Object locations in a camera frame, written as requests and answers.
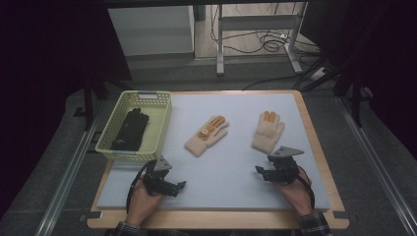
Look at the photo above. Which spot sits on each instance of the black stand leg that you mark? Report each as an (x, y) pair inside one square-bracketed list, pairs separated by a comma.
[(88, 101)]

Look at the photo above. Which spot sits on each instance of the black glove with small logo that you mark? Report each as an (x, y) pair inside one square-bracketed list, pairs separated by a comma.
[(129, 134)]

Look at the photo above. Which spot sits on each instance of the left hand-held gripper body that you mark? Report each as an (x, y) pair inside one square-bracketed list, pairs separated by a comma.
[(157, 178)]

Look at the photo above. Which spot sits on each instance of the person's left hand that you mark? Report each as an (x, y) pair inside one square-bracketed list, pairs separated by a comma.
[(142, 203)]

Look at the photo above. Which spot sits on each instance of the black tripod stand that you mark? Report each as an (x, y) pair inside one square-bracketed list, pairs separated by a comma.
[(344, 78)]

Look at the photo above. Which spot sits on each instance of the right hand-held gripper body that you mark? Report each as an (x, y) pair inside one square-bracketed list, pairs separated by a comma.
[(283, 168)]

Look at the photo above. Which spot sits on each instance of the beige glove with orange fingertips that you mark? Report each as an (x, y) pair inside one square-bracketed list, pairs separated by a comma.
[(268, 131)]

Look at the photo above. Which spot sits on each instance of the aluminium rail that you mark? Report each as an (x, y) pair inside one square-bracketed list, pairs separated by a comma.
[(377, 164), (65, 177)]

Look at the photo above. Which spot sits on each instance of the pale yellow plastic basket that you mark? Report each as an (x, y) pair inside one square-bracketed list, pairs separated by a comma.
[(157, 131)]

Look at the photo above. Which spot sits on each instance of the black table corner bracket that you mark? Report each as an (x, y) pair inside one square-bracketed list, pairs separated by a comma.
[(93, 215), (341, 214)]

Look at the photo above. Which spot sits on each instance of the white metal stand frame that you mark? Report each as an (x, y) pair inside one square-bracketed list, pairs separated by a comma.
[(255, 23)]

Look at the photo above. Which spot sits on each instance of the light grey foam mat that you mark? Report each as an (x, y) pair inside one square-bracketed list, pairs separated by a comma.
[(223, 183)]

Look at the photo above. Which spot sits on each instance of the person's right hand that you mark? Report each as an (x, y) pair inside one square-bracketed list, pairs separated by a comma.
[(296, 195)]

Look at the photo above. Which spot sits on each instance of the beige glove with orange animal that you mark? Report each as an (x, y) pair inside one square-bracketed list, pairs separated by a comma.
[(206, 137)]

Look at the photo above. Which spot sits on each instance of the white cabinet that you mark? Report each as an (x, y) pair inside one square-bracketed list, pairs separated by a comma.
[(154, 31)]

